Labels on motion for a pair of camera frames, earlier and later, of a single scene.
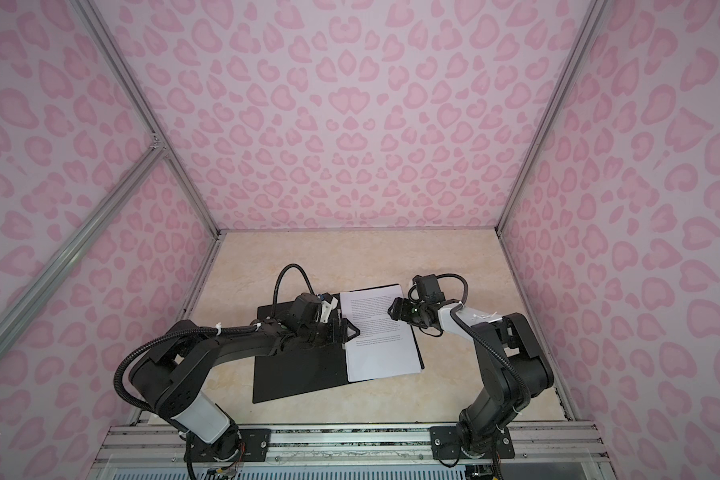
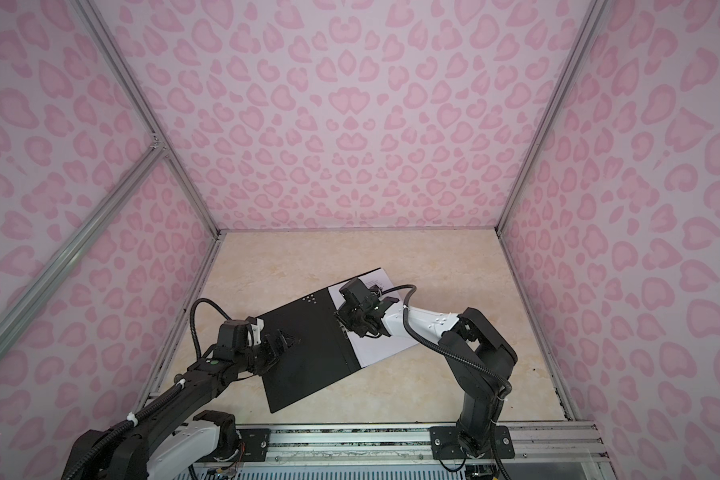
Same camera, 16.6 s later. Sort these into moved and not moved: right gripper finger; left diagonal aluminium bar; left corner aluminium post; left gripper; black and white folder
Moved: black and white folder; left gripper; right gripper finger
Not moved: left corner aluminium post; left diagonal aluminium bar
